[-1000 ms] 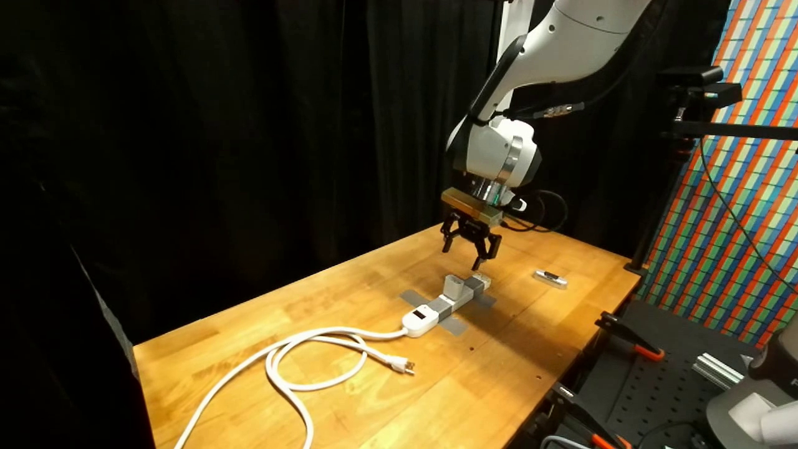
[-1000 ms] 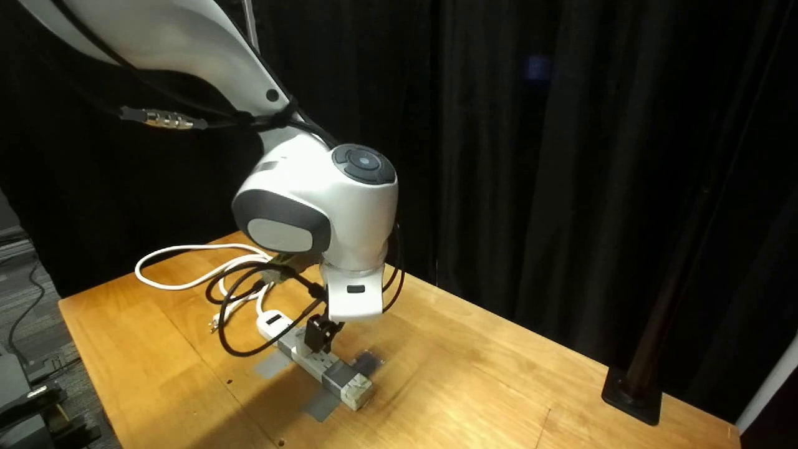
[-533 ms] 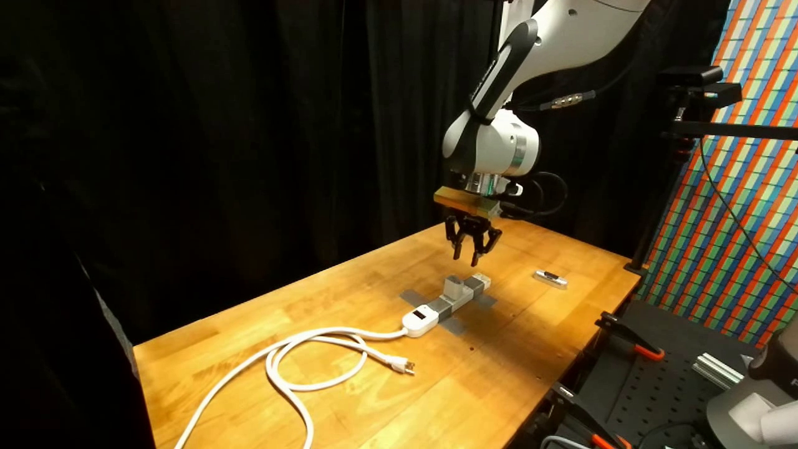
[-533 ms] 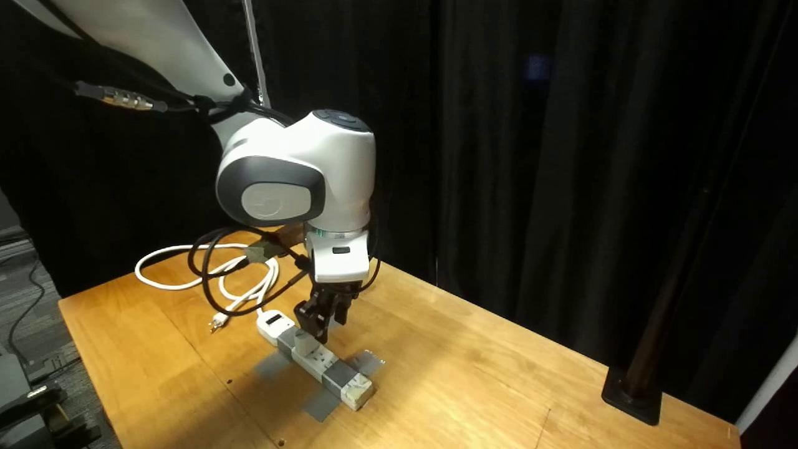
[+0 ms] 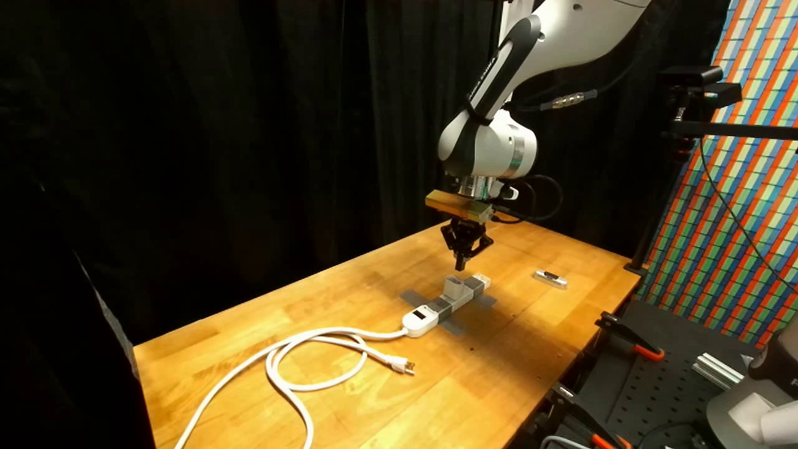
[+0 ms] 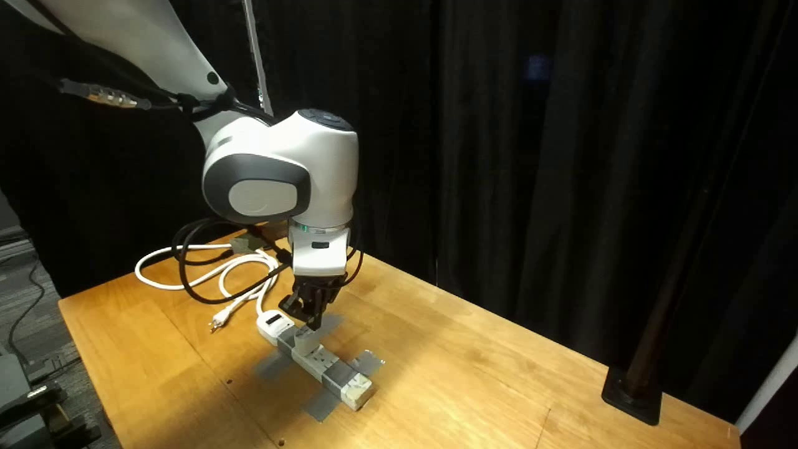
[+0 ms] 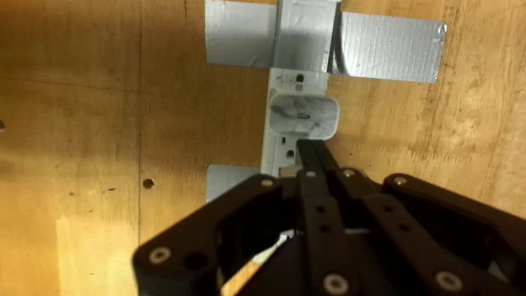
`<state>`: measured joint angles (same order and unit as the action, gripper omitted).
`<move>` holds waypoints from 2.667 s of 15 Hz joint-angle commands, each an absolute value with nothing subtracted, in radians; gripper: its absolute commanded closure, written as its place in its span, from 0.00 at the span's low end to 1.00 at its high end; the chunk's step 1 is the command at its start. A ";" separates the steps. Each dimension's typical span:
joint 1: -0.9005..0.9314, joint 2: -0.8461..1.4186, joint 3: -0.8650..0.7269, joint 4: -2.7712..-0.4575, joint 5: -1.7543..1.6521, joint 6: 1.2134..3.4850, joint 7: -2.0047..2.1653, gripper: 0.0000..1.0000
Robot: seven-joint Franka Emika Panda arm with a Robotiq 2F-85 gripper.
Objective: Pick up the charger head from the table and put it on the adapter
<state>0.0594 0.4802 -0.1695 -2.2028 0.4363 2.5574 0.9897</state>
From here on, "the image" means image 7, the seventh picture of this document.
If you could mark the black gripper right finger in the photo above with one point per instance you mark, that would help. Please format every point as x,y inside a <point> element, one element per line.
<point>402,236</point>

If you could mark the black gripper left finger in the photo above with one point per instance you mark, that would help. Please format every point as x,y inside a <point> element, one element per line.
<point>196,254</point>

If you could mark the white charger head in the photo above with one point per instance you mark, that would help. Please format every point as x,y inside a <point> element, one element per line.
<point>315,116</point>

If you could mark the white power strip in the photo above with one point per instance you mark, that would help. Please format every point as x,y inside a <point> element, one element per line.
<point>280,149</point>

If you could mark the grey duct tape strip near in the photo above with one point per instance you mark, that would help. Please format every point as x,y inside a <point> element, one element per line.
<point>223,177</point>

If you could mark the grey duct tape strip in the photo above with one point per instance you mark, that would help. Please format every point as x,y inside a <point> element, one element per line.
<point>223,177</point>
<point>321,36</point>

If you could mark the grey duct tape strip far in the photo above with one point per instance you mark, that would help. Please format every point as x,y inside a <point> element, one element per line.
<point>321,36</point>

